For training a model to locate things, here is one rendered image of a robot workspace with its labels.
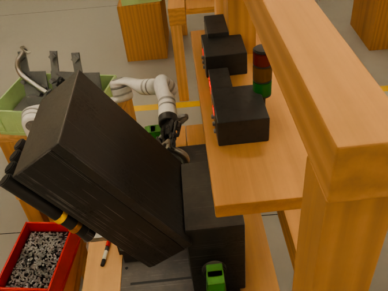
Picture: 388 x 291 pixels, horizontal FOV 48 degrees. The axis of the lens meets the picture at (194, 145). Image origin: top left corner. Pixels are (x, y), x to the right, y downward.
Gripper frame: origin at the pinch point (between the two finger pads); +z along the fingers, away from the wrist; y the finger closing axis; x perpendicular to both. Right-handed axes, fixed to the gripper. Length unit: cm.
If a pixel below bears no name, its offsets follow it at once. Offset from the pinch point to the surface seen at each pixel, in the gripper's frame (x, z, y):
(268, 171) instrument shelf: -11, 41, 49
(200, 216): -1.1, 34.9, 13.7
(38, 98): -19, -84, -94
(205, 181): 3.8, 20.1, 12.8
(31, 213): -14, -10, -92
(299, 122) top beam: -39, 57, 76
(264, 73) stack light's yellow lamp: -15, 17, 57
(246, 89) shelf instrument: -13, 16, 49
